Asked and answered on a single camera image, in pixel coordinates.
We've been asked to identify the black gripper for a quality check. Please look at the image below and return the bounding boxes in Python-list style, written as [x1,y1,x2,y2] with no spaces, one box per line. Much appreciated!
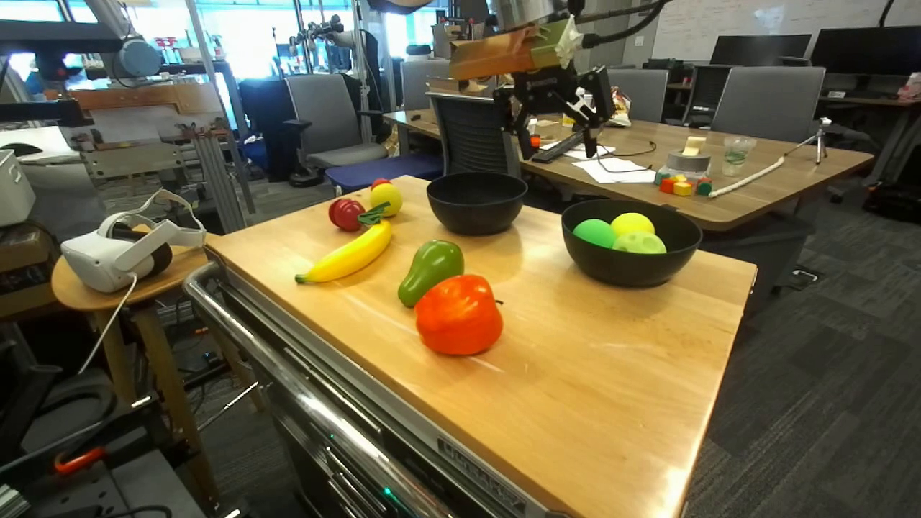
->
[498,65,613,159]

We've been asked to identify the green toy ball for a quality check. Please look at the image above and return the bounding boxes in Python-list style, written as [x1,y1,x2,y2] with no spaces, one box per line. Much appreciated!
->
[573,218,617,251]

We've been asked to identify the yellow toy ball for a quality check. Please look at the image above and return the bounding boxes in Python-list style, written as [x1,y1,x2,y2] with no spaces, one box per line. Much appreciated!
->
[610,214,656,235]

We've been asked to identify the light green toy cabbage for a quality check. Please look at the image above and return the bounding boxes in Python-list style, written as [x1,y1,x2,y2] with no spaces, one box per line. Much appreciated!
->
[617,234,669,255]

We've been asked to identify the green toy pear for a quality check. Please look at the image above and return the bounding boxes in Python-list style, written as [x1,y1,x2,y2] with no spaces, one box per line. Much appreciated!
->
[398,241,463,308]

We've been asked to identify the yellow toy lemon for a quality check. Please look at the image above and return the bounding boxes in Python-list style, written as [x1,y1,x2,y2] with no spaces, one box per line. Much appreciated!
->
[370,185,403,215]

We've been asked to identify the red toy radish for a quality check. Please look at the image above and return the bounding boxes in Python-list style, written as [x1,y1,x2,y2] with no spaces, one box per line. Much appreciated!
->
[329,198,385,234]

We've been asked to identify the yellow toy banana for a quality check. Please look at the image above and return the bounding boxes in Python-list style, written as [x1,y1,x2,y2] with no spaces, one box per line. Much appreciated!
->
[296,221,394,284]

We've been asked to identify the toy blocks pile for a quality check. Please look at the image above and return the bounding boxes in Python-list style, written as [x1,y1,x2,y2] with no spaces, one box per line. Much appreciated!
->
[656,173,712,198]

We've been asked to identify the black keyboard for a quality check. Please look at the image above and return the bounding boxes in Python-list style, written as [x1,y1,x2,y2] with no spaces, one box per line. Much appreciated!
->
[534,133,584,163]

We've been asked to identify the white paper sheets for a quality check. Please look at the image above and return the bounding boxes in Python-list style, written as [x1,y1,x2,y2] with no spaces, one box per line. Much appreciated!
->
[568,147,655,185]

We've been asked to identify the black mesh chair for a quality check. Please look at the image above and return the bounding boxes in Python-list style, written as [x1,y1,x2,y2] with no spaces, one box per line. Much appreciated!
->
[429,91,521,176]

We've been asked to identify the black bowl left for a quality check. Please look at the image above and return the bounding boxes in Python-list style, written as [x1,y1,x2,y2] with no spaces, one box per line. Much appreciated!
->
[427,173,526,235]

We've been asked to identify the black bowl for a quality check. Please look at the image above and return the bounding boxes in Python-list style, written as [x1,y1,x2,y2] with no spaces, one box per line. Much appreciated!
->
[561,198,703,288]
[427,173,526,235]

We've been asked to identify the black bowl right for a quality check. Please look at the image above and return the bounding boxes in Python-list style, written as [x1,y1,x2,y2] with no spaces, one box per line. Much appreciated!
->
[561,198,703,288]

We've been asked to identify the wooden office table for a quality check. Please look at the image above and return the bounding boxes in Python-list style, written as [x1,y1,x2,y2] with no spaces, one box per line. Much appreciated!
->
[390,110,876,231]

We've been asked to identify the grey office chair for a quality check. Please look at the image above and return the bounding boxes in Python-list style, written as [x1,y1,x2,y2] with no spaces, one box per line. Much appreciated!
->
[286,75,385,176]

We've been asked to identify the grey chair right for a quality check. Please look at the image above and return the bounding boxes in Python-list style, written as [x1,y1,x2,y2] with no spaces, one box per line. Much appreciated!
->
[712,65,826,142]

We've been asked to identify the white VR headset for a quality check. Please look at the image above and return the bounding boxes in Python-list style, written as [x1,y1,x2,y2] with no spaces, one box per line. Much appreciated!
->
[60,190,207,293]

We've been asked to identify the round wooden stool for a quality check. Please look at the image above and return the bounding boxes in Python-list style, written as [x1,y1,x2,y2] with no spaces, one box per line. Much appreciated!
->
[52,251,220,508]

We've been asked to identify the orange clamp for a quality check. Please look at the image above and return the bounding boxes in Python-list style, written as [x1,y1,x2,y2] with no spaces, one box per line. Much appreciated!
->
[52,447,108,477]

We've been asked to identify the metal cart handle bar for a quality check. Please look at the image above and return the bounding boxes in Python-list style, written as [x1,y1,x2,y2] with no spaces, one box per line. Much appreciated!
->
[185,262,453,518]

